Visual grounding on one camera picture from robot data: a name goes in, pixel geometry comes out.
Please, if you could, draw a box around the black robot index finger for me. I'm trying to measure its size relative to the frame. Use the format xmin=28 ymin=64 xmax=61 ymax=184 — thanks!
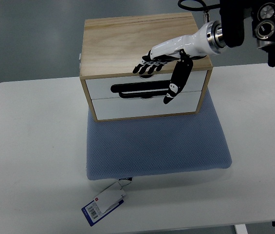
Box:
xmin=155 ymin=61 xmax=168 ymax=72

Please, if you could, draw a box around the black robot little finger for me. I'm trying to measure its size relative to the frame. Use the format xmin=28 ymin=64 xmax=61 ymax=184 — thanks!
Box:
xmin=132 ymin=55 xmax=152 ymax=74

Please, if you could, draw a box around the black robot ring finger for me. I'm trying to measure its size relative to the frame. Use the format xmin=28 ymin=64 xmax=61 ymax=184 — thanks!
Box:
xmin=139 ymin=62 xmax=154 ymax=75

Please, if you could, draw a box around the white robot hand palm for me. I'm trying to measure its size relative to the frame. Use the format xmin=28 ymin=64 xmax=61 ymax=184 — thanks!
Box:
xmin=150 ymin=20 xmax=221 ymax=60

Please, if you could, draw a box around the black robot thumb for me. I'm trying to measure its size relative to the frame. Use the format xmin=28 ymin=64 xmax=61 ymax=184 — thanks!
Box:
xmin=163 ymin=50 xmax=193 ymax=104

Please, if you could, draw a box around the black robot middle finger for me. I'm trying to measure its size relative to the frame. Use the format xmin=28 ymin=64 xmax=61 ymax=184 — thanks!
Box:
xmin=147 ymin=63 xmax=155 ymax=75

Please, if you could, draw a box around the white drawer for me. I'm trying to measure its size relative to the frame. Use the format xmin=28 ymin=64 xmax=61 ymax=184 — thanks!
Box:
xmin=86 ymin=70 xmax=207 ymax=99

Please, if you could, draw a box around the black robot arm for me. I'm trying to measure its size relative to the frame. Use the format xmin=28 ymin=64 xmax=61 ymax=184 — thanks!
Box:
xmin=133 ymin=0 xmax=275 ymax=104

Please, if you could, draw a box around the wooden drawer cabinet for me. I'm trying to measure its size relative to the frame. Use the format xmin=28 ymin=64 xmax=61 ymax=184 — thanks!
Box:
xmin=80 ymin=13 xmax=213 ymax=121

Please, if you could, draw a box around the blue mesh cushion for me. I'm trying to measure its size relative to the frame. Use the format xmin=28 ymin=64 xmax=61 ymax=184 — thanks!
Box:
xmin=86 ymin=93 xmax=232 ymax=180

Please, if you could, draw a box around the white blue paper tag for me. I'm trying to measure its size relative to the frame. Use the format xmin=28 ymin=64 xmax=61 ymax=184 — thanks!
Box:
xmin=81 ymin=182 xmax=127 ymax=227

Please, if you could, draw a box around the white table leg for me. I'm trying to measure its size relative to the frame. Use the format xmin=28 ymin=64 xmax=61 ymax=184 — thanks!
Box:
xmin=234 ymin=224 xmax=248 ymax=234

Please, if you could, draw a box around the black metal drawer handle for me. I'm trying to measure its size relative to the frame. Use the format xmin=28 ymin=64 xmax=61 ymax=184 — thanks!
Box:
xmin=110 ymin=80 xmax=170 ymax=98

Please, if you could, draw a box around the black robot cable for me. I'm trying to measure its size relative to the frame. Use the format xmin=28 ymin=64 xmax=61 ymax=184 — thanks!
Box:
xmin=177 ymin=0 xmax=222 ymax=22

